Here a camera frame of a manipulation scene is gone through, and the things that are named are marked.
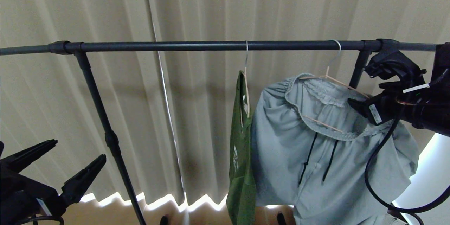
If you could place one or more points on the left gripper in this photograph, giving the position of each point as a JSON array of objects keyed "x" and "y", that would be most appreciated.
[{"x": 24, "y": 197}]

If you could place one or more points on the green long-sleeved shirt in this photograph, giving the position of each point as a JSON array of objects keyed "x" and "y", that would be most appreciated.
[{"x": 240, "y": 154}]

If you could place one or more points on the pink clothes hanger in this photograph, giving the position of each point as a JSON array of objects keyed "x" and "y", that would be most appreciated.
[
  {"x": 330, "y": 77},
  {"x": 246, "y": 88}
]

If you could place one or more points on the black clothes rack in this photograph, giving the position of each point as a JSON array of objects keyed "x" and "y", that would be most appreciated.
[{"x": 175, "y": 46}]

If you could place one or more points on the beige curtain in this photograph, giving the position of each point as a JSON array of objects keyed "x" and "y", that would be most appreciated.
[{"x": 211, "y": 7}]

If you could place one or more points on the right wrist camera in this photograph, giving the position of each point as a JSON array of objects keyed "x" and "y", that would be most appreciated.
[{"x": 371, "y": 109}]

